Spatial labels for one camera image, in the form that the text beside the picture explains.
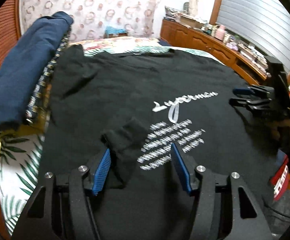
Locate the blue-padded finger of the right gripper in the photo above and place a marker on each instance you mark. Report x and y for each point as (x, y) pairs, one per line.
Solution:
(257, 91)
(262, 104)

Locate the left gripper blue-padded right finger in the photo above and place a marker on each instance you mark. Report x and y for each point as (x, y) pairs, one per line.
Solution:
(224, 207)

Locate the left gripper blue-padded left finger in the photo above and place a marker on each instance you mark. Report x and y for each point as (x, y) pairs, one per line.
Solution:
(59, 207)

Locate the black printed t-shirt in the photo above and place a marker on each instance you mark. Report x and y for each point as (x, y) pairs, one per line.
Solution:
(136, 106)

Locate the person's right hand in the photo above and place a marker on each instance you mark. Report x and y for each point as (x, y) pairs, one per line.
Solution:
(281, 129)

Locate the red white printed bag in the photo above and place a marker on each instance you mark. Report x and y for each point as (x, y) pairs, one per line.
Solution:
(280, 180)

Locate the pink thermos jug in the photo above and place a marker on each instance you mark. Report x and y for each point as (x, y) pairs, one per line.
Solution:
(220, 32)

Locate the green leaf print bedsheet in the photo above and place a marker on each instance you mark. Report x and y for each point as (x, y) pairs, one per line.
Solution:
(19, 168)

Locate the grey window blind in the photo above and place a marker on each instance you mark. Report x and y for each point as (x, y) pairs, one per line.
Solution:
(265, 23)

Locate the long wooden sideboard cabinet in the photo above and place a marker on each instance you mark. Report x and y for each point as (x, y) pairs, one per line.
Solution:
(178, 35)

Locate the cardboard box on sideboard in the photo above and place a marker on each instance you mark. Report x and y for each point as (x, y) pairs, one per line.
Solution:
(189, 21)

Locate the dark patterned folded garment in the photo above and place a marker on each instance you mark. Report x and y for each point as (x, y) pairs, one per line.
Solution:
(36, 104)

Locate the floral pink blanket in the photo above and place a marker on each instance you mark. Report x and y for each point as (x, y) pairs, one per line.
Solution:
(119, 44)

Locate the folded navy blue garment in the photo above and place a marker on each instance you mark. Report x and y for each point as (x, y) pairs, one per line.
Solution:
(24, 64)

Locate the circle pattern sheer curtain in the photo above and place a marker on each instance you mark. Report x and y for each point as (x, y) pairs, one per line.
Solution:
(139, 18)

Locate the blue cloth on box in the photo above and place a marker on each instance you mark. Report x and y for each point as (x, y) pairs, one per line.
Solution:
(111, 32)

